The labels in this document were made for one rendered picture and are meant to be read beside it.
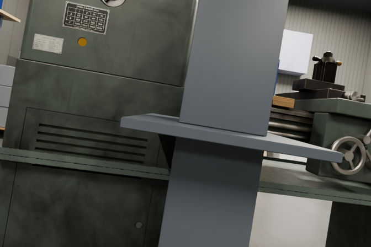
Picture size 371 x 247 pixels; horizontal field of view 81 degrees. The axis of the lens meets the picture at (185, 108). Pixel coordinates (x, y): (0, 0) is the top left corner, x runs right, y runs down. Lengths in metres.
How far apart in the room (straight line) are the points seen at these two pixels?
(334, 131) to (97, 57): 0.98
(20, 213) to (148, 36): 0.77
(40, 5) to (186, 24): 0.52
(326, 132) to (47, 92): 1.08
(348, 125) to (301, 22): 3.80
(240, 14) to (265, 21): 0.06
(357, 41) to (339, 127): 4.24
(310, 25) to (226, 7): 4.35
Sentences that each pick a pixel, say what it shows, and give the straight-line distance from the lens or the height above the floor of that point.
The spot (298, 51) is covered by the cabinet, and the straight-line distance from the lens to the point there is 4.29.
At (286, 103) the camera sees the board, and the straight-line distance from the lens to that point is 1.05.
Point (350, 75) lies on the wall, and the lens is 5.07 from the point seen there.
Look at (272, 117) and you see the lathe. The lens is 1.05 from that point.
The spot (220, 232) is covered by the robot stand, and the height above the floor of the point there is 0.52.
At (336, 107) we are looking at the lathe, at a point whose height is 0.89.
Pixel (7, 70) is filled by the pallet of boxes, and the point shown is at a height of 0.91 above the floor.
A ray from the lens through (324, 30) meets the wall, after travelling 4.96.
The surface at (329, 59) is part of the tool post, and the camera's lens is 1.27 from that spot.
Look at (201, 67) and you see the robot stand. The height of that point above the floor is 0.88.
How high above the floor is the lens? 0.78
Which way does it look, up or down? 1 degrees up
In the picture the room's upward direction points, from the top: 9 degrees clockwise
